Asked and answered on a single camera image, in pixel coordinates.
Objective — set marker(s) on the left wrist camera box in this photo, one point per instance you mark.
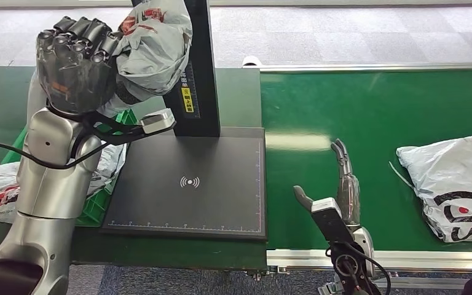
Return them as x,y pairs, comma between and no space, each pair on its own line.
156,121

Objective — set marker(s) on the yellow and black column label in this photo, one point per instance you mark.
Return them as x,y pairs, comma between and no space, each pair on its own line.
188,99

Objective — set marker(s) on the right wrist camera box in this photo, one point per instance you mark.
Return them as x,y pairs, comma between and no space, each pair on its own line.
331,222

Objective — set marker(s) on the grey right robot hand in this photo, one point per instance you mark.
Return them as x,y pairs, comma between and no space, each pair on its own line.
349,199

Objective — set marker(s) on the green conveyor belt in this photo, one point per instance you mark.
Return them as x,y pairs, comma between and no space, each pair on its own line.
374,106

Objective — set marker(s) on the black scanner platform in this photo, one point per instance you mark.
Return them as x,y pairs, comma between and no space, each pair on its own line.
187,191

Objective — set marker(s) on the aluminium conveyor frame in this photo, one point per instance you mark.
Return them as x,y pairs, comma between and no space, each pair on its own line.
293,259

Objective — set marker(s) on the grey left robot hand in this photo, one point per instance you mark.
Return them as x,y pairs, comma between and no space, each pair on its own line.
73,69

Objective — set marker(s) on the grey mailer bag, black letters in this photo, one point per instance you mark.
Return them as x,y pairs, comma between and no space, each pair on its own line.
452,183

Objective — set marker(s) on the green plastic crate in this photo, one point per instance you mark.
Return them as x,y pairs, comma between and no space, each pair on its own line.
95,207

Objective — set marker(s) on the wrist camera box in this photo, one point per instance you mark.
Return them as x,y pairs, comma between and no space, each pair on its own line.
156,121
331,222

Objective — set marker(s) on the black scanner column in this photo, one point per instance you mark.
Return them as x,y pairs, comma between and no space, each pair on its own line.
205,81

